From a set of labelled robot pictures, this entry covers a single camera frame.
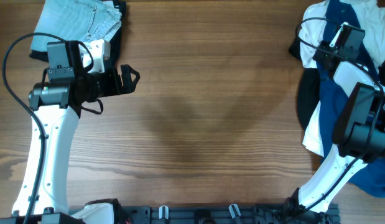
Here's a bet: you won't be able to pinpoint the dark blue t-shirt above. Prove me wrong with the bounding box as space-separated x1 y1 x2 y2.
306 0 385 198

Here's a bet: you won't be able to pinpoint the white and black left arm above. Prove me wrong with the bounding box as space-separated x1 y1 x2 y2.
0 39 139 223

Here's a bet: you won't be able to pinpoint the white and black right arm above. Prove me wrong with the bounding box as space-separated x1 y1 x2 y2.
282 82 385 222

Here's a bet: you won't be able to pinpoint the crumpled black garment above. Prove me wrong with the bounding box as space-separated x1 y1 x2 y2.
288 40 322 131

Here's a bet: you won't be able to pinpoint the folded black garment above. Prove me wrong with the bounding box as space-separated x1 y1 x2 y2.
29 0 128 71

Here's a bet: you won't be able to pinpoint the crumpled white shirt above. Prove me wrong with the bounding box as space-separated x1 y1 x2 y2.
289 0 385 157

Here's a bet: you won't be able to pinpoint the folded light blue jeans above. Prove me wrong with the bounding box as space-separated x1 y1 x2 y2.
29 0 123 60

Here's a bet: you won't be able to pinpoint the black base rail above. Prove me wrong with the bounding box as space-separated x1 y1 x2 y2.
123 204 341 224

